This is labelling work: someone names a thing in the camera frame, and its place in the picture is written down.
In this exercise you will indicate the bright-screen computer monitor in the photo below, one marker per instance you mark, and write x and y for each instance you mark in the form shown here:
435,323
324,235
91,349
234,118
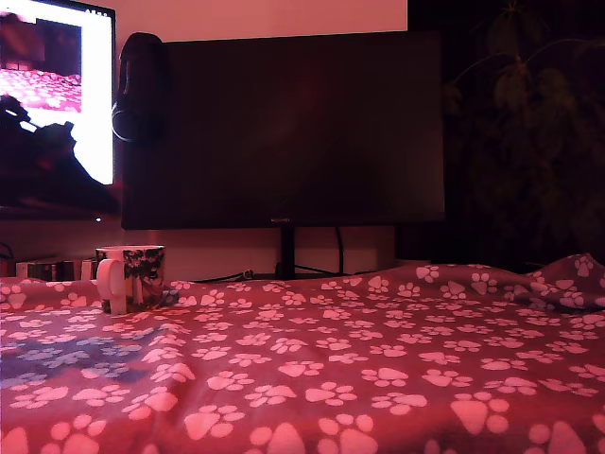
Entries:
97,94

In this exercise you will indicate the book with white spine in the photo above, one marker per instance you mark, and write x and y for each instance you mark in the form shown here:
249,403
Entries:
86,269

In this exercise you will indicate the dark Huawei computer monitor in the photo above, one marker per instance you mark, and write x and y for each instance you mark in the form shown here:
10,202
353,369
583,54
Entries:
307,132

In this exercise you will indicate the leafy house plant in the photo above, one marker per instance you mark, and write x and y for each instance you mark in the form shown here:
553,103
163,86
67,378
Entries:
520,142

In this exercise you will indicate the black headphones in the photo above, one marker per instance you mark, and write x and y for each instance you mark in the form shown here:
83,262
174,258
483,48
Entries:
142,90

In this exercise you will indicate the black monitor stand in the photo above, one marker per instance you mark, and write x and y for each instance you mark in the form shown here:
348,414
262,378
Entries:
287,250

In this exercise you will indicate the paw print fleece cloth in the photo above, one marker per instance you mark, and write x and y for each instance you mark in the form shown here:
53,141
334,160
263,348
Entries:
378,354

